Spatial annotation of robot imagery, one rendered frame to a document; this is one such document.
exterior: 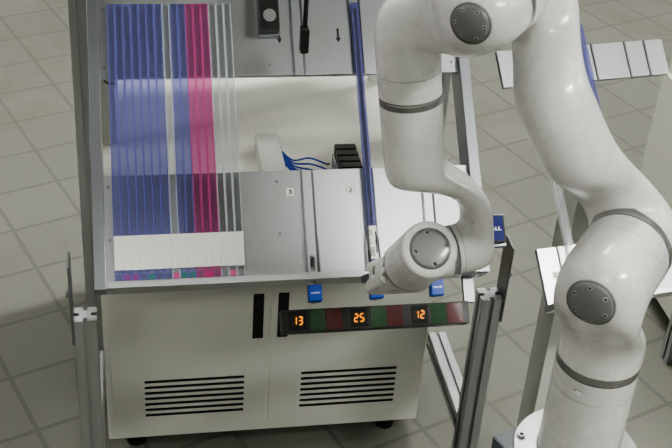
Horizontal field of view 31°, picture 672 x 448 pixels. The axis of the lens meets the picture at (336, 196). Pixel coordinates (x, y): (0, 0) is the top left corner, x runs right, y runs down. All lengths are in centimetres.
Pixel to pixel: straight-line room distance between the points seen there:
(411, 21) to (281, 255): 68
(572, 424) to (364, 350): 97
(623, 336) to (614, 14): 364
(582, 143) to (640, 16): 365
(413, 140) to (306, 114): 118
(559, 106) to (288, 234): 74
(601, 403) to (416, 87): 51
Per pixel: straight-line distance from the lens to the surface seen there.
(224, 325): 257
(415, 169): 169
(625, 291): 156
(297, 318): 212
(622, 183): 163
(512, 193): 380
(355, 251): 215
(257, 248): 213
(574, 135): 156
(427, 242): 174
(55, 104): 417
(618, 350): 167
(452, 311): 218
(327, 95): 292
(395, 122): 166
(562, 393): 176
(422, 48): 160
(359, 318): 214
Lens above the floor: 198
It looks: 33 degrees down
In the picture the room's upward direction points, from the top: 4 degrees clockwise
